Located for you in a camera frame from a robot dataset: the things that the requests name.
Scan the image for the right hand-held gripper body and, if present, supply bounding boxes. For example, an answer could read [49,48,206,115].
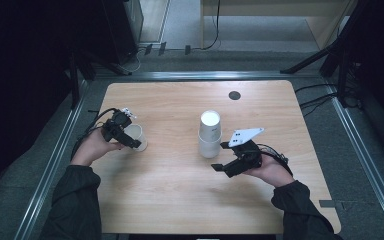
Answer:
[224,127,265,178]

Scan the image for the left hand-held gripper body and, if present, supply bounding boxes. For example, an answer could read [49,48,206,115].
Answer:
[100,107,138,143]

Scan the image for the person's left hand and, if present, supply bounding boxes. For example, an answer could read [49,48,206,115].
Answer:
[70,128,126,168]

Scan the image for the person's right hand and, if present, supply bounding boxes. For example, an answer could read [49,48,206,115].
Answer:
[246,154,296,188]

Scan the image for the black tape strip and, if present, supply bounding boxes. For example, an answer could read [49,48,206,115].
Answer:
[87,108,101,129]

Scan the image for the black metal stand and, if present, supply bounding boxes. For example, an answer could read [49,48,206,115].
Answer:
[67,49,133,109]
[279,0,384,109]

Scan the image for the grey tape strip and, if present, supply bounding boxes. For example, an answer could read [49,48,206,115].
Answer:
[318,199,338,210]

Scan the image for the black cabinet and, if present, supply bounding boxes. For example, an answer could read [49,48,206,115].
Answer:
[101,0,144,66]

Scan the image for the light wooden furniture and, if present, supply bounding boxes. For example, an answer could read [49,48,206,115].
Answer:
[199,0,359,51]

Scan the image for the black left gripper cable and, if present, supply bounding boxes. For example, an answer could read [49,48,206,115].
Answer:
[71,107,119,158]

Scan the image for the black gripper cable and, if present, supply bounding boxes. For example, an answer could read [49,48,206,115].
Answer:
[258,143,294,178]
[71,107,119,158]

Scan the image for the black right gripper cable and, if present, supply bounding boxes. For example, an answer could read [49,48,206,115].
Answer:
[258,143,294,178]

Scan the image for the white floor cable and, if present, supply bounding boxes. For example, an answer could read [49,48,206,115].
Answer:
[121,46,149,76]

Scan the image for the aluminium frame rail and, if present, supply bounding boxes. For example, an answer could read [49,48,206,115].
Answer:
[93,70,321,82]
[324,79,384,240]
[13,79,89,240]

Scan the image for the black floor cables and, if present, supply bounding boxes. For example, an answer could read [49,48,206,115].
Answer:
[294,82,340,118]

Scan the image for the black hanging cable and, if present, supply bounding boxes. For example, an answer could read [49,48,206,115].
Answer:
[201,0,222,52]

